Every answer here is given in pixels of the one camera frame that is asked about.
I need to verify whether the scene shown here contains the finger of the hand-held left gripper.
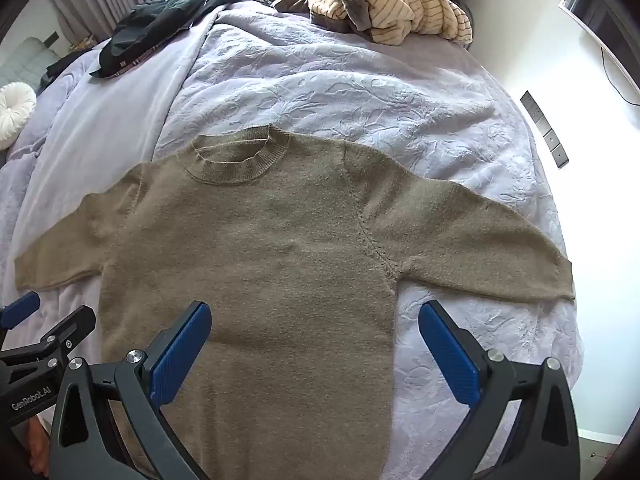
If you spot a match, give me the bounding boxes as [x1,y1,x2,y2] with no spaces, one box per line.
[0,291,42,332]
[0,305,97,386]

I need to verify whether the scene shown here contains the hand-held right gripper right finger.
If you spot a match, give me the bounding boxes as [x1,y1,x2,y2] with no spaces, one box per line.
[418,301,581,480]

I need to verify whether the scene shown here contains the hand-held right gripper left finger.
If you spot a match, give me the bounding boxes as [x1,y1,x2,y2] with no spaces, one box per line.
[48,301,213,480]

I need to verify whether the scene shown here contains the brown knit sweater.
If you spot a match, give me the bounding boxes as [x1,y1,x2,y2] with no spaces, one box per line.
[14,124,575,480]

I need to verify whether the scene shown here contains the person's left hand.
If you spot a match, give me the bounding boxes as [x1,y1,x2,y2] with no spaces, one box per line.
[26,417,51,477]

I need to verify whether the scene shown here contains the white round cushion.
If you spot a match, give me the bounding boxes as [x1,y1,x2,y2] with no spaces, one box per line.
[0,81,37,151]

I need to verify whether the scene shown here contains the light grey fleece blanket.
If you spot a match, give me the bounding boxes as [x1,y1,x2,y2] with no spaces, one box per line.
[0,5,236,311]

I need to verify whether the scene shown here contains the dark cloth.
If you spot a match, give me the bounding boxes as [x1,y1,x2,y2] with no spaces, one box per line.
[40,47,96,88]

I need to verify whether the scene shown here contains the grey tufted headboard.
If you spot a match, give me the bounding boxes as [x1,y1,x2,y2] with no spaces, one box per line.
[0,35,66,91]

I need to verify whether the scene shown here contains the lilac embossed blanket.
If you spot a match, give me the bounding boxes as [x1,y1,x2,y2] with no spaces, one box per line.
[150,0,586,480]

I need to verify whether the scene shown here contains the black garment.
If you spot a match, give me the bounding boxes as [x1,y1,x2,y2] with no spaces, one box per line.
[90,0,263,80]

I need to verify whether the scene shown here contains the cream striped fleece robe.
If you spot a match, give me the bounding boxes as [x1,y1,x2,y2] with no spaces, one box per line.
[307,0,473,46]

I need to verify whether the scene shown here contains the wall switch panel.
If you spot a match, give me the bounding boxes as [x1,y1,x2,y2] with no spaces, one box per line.
[520,91,571,169]

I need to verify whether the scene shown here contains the black cable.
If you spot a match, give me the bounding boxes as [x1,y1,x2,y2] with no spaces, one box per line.
[600,45,640,103]

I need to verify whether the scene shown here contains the wall-mounted television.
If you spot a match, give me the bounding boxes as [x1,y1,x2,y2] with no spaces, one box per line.
[557,0,640,111]

